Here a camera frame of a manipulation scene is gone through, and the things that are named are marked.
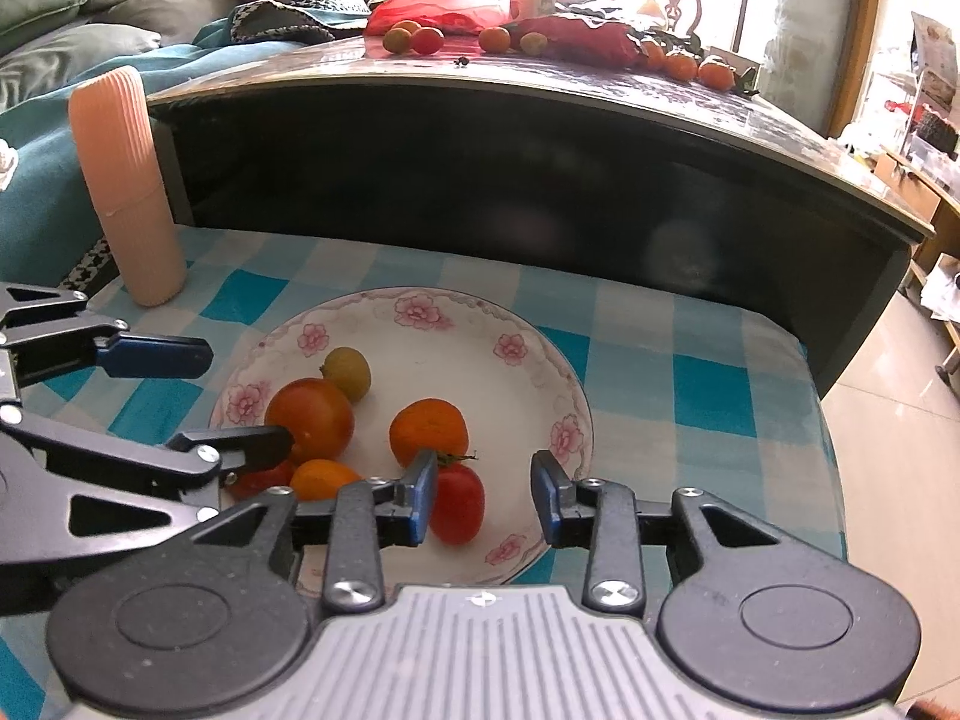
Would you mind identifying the smooth orange citrus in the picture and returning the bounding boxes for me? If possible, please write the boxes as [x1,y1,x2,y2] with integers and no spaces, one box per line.
[290,458,363,502]

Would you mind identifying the stemmed red cherry tomato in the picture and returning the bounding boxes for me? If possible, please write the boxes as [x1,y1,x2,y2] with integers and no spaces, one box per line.
[430,450,487,546]

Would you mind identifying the large red-orange tomato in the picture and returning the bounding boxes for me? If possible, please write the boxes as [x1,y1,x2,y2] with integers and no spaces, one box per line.
[263,377,355,465]

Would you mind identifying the oval red cherry tomato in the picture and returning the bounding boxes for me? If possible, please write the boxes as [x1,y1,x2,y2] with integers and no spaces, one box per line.
[224,460,296,500]

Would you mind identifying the bumpy orange tangerine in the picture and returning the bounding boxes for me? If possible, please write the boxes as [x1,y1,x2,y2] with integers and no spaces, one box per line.
[389,398,470,468]

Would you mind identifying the green-brown longan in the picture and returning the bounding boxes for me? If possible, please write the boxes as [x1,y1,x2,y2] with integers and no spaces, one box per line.
[320,346,373,403]

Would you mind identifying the teal sofa blanket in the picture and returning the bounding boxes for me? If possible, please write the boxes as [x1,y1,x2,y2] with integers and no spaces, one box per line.
[2,18,296,286]

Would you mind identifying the blue checkered tablecloth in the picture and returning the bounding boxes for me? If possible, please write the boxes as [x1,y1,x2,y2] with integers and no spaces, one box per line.
[0,223,851,720]

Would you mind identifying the white floral plate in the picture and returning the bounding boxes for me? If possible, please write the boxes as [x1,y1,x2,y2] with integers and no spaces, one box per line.
[210,288,594,585]

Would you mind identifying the cream crumpled cloth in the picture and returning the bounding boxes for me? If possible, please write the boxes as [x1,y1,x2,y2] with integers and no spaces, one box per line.
[0,138,20,192]

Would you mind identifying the pink ribbed cylinder vase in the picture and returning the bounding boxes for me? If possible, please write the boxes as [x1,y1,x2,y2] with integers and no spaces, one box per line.
[68,65,187,307]

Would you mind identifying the dark coffee table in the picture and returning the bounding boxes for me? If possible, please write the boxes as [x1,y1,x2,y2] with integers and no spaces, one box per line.
[149,37,931,390]

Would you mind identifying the wooden tv cabinet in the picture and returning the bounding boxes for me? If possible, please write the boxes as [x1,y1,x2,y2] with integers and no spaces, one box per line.
[872,148,960,398]

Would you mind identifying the red plastic bag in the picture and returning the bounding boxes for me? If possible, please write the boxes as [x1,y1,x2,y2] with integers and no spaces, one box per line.
[364,0,649,70]

